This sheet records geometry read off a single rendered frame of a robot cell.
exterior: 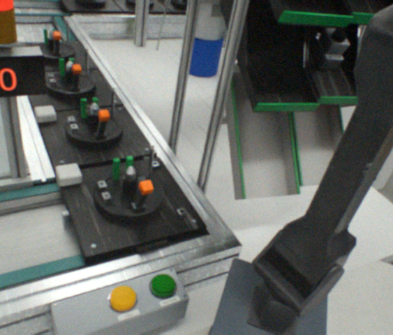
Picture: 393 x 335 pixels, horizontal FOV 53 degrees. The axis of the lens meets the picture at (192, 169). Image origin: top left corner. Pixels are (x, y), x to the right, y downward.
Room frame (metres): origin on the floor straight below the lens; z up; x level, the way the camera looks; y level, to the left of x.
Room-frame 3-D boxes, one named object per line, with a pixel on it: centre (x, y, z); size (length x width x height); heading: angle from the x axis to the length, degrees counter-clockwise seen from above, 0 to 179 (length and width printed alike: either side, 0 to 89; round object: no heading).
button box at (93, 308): (0.37, 0.07, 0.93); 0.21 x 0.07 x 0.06; 123
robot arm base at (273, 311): (0.33, -0.14, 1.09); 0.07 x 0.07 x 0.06; 79
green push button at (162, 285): (0.41, 0.01, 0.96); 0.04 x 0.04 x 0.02
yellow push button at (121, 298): (0.37, 0.07, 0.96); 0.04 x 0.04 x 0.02
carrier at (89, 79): (1.01, 0.39, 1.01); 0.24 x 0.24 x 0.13; 33
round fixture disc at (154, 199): (0.60, 0.12, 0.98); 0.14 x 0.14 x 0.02
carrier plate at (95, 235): (0.60, 0.12, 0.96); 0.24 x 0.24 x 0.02; 33
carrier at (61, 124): (0.81, 0.26, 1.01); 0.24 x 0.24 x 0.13; 33
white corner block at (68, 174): (0.62, 0.25, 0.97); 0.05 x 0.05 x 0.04; 33
